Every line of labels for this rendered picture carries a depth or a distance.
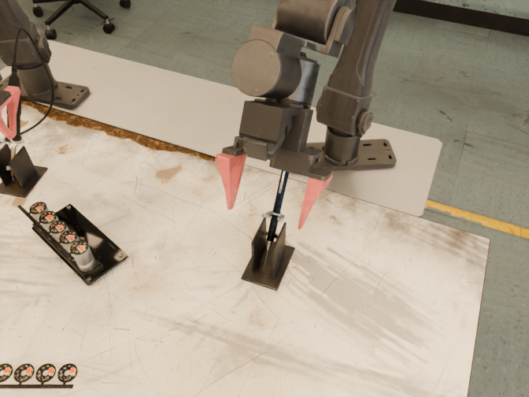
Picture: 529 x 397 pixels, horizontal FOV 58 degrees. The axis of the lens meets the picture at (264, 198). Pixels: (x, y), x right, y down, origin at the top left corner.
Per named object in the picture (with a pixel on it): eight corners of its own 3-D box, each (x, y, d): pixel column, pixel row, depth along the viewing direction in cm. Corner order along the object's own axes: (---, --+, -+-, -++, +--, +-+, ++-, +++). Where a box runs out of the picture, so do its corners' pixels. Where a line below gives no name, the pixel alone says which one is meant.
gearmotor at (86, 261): (90, 257, 73) (81, 237, 69) (100, 267, 72) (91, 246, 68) (76, 268, 71) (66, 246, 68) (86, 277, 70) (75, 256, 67)
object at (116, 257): (33, 231, 78) (31, 227, 77) (72, 207, 81) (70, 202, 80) (89, 288, 70) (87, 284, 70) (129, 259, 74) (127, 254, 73)
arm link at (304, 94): (294, 112, 54) (307, 50, 53) (251, 102, 57) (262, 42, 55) (316, 113, 60) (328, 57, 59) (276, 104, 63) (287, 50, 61)
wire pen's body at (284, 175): (276, 240, 70) (293, 168, 68) (273, 243, 69) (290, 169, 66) (266, 237, 71) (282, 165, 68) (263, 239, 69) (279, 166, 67)
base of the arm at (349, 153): (406, 133, 82) (395, 109, 87) (290, 139, 81) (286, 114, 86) (397, 167, 88) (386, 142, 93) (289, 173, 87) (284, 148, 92)
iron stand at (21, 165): (47, 191, 89) (49, 139, 87) (16, 201, 80) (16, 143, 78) (18, 186, 90) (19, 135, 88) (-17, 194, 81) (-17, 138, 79)
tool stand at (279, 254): (288, 276, 76) (304, 211, 74) (271, 298, 67) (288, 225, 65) (254, 265, 78) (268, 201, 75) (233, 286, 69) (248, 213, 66)
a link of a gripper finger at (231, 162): (257, 224, 59) (271, 151, 57) (205, 209, 61) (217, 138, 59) (271, 213, 66) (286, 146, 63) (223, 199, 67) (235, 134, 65)
